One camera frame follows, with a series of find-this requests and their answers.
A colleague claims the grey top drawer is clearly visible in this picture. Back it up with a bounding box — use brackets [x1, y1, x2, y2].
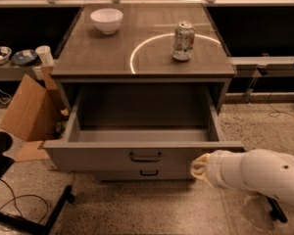
[43, 83, 243, 173]

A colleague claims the grey side shelf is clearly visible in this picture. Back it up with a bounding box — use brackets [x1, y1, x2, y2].
[230, 56, 294, 77]
[0, 61, 53, 81]

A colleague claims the white ceramic bowl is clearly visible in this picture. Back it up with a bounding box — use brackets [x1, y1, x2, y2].
[90, 8, 123, 34]

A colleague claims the black metal stand leg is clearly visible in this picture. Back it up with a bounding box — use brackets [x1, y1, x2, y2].
[267, 198, 288, 223]

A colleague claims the blue bowl left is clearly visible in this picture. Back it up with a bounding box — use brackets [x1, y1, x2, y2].
[0, 46, 12, 65]

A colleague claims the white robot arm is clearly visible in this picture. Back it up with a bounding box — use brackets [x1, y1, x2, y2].
[190, 149, 294, 206]

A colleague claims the crumpled soda can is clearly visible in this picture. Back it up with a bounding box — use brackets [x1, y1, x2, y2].
[172, 21, 195, 62]

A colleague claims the white paper cup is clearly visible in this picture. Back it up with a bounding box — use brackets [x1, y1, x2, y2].
[35, 45, 54, 67]

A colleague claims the blue bowl right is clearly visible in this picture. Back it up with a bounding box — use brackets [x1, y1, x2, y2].
[12, 49, 37, 67]

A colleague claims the brown cardboard box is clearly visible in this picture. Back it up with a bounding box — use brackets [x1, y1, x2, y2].
[0, 67, 68, 162]

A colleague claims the black chair base left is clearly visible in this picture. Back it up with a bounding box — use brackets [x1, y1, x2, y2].
[0, 131, 74, 235]

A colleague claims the blue bowl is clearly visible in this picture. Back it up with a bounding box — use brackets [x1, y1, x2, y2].
[12, 49, 37, 67]
[0, 46, 12, 65]

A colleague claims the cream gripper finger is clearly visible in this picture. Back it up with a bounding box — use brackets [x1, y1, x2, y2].
[190, 153, 210, 182]

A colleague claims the grey middle drawer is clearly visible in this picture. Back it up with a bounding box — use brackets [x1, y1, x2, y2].
[93, 169, 193, 181]

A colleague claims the grey drawer cabinet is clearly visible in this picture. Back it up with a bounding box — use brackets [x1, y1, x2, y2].
[50, 2, 238, 182]

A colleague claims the black cable on floor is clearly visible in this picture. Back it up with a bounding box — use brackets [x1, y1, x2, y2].
[0, 178, 51, 225]

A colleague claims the grey side shelf left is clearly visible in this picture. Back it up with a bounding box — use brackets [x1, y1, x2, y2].
[0, 61, 53, 81]

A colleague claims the grey drawer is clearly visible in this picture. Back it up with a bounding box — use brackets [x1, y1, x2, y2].
[43, 83, 243, 173]
[93, 169, 193, 181]

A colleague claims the grey side shelf right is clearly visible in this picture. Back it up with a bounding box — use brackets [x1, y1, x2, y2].
[230, 56, 294, 77]

